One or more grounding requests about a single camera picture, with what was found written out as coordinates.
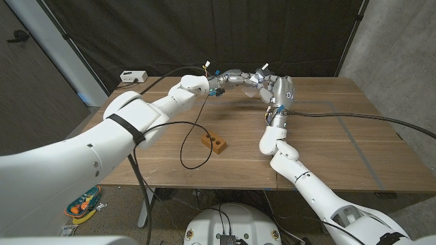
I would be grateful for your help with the white power box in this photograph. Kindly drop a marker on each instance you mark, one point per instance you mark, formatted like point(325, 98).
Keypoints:
point(133, 76)

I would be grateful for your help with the teal tool tray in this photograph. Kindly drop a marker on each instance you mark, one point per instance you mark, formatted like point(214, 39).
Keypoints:
point(82, 201)

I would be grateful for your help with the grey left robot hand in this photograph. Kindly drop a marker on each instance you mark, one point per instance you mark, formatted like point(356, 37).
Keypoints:
point(233, 79)

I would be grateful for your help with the grey table leg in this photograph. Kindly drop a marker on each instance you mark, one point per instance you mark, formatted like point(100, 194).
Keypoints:
point(144, 211)

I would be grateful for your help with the white pillar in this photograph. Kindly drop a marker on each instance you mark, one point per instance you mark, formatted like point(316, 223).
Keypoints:
point(58, 47)

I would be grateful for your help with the brown block with three holes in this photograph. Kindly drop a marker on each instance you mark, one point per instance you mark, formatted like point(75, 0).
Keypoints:
point(218, 143)

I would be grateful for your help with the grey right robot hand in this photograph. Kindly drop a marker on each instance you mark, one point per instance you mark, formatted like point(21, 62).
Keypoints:
point(279, 93)

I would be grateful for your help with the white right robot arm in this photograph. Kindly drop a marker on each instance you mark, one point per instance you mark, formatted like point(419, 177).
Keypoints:
point(323, 194)

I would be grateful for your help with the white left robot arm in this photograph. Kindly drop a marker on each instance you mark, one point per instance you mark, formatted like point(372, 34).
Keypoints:
point(85, 163)

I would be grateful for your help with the black backdrop pole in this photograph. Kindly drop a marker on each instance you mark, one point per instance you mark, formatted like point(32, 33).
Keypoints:
point(352, 37)
point(73, 47)

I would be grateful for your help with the black module on torso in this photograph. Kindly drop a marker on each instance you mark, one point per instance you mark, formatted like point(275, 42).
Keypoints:
point(227, 240)

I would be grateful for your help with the yellow flat floor item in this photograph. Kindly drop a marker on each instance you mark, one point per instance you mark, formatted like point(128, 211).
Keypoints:
point(81, 220)

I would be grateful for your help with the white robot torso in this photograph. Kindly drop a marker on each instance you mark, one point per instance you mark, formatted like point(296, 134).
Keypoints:
point(235, 221)

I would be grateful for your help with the dark round fan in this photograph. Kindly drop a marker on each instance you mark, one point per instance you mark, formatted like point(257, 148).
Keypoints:
point(166, 194)

